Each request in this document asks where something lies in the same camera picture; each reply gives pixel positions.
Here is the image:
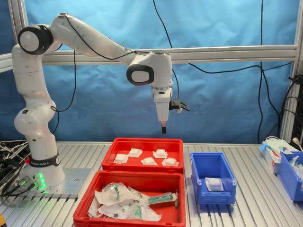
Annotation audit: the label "upright aluminium frame post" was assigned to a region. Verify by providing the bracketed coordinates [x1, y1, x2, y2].
[9, 0, 30, 28]
[279, 0, 303, 144]

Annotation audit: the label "blue bin holding clear packs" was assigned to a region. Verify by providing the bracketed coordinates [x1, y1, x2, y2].
[277, 150, 303, 202]

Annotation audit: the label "black equipment rack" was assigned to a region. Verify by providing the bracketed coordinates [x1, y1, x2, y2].
[290, 75, 303, 145]

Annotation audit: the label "black sagging cable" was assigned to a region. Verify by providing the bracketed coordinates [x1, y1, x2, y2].
[188, 61, 293, 74]

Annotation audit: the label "clear wrapped medical packs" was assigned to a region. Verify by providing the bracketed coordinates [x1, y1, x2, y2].
[286, 155, 303, 180]

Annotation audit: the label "short aluminium side beam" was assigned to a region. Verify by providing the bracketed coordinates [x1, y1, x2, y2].
[0, 52, 15, 73]

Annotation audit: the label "clear pack with green syringe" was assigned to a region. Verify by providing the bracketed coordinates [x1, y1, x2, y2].
[127, 186, 179, 209]

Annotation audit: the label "clear pack with green-ring connector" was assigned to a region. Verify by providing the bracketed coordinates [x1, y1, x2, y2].
[94, 182, 133, 204]
[97, 202, 163, 222]

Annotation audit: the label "tangled black white cables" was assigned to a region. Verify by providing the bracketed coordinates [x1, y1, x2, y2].
[0, 140, 30, 198]

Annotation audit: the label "light blue face masks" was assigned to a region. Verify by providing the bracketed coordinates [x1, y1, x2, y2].
[264, 136, 294, 156]

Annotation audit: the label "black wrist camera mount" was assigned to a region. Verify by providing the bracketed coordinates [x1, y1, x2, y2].
[169, 96, 190, 114]

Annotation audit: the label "small clear sealed pack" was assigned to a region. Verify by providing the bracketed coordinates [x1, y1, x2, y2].
[87, 197, 105, 218]

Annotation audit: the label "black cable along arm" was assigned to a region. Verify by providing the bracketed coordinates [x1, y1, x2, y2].
[49, 14, 143, 137]

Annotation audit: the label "black cable bundle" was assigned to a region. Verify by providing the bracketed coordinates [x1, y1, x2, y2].
[279, 75, 303, 142]

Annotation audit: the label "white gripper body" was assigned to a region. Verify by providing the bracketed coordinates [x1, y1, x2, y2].
[152, 88, 172, 122]

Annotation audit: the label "grey metal base plate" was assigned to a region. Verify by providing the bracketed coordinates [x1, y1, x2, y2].
[4, 167, 92, 200]

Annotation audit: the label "white cable plug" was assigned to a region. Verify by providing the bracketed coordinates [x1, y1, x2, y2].
[292, 137, 303, 151]

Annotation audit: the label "blue disposable glove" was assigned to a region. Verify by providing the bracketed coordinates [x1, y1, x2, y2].
[258, 142, 270, 154]

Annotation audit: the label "white bandage pack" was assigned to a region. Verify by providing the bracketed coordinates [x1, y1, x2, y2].
[205, 177, 224, 192]
[113, 153, 129, 164]
[140, 157, 158, 166]
[152, 148, 168, 159]
[128, 148, 143, 158]
[161, 157, 179, 167]

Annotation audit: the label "black hanging straight cable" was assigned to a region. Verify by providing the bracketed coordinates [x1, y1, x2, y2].
[257, 0, 265, 144]

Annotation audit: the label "red crate holding syringe packs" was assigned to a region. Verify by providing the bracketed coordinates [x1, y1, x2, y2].
[72, 170, 187, 227]

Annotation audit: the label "blue backdrop sheet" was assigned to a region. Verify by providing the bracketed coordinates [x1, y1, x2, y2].
[0, 0, 299, 144]

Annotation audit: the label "red crate holding bandages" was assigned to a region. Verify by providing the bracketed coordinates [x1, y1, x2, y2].
[101, 137, 185, 175]

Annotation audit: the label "blue open-front storage bin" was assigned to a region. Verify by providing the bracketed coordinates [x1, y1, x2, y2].
[190, 152, 237, 205]

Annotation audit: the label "black camera cable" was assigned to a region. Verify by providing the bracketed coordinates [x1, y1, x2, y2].
[152, 0, 180, 101]

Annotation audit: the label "black curved cable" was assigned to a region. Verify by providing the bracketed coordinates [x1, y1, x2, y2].
[260, 68, 282, 142]

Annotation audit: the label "long horizontal aluminium beam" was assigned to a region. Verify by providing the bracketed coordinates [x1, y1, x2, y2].
[41, 44, 298, 66]

